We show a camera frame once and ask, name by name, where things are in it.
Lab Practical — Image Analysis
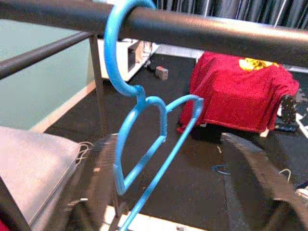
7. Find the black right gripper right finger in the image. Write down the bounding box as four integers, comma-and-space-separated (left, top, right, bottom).
220, 132, 308, 231

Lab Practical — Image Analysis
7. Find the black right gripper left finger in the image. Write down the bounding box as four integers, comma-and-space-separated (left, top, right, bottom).
64, 134, 126, 231

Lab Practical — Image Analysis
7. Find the blue plastic hanger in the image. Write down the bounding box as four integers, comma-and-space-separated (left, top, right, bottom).
103, 0, 205, 231

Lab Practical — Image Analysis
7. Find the grey padded ottoman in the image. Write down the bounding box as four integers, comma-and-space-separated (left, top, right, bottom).
0, 126, 81, 227

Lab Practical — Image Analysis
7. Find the black studded shoe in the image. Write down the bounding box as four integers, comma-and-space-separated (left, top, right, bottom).
280, 95, 299, 123

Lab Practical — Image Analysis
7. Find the red draped cloth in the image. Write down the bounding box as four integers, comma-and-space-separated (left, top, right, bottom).
177, 51, 300, 138

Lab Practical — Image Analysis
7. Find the yellow cloth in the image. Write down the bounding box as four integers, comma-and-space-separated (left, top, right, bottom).
238, 57, 280, 72

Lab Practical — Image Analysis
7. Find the white cabinet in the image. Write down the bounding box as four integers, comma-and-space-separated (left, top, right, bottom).
97, 39, 161, 81

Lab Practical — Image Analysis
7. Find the small grey box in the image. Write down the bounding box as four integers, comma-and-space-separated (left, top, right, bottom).
155, 66, 169, 80

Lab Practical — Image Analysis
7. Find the black metal clothes rack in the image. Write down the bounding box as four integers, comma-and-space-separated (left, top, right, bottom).
0, 0, 308, 231

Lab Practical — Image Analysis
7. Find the dark pleated curtain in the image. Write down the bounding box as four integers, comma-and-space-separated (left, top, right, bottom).
156, 0, 308, 28

